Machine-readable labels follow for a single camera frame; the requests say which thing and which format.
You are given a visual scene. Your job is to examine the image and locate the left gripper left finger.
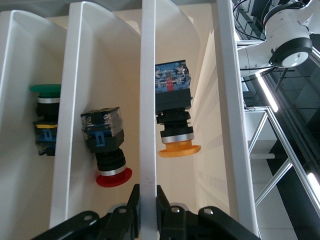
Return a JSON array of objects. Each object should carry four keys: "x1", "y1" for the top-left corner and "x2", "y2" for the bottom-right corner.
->
[{"x1": 99, "y1": 183, "x2": 141, "y2": 240}]

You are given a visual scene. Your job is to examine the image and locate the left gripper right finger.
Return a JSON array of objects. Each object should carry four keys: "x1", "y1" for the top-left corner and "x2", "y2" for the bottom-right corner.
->
[{"x1": 156, "y1": 184, "x2": 201, "y2": 240}]

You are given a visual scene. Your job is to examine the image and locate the white divided plastic bin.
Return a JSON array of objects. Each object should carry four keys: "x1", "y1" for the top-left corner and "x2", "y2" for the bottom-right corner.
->
[{"x1": 49, "y1": 1, "x2": 144, "y2": 240}]

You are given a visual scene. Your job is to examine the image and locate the ceiling light strip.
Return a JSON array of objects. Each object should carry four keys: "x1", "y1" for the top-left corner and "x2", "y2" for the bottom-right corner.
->
[
  {"x1": 306, "y1": 172, "x2": 320, "y2": 195},
  {"x1": 254, "y1": 72, "x2": 280, "y2": 113}
]

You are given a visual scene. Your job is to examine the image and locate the red push button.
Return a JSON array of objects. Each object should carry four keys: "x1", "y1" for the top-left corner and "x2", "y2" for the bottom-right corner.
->
[{"x1": 80, "y1": 106, "x2": 133, "y2": 188}]

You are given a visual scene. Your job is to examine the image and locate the yellow push button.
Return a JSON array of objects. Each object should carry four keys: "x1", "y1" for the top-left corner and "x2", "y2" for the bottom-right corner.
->
[{"x1": 154, "y1": 59, "x2": 202, "y2": 159}]

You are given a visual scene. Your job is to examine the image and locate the aluminium frame struts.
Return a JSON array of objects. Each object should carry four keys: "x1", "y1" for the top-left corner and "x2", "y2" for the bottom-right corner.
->
[{"x1": 246, "y1": 104, "x2": 320, "y2": 240}]

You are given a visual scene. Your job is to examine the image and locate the green push button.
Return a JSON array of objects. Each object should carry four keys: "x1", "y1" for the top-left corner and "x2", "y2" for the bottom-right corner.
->
[{"x1": 29, "y1": 83, "x2": 62, "y2": 157}]

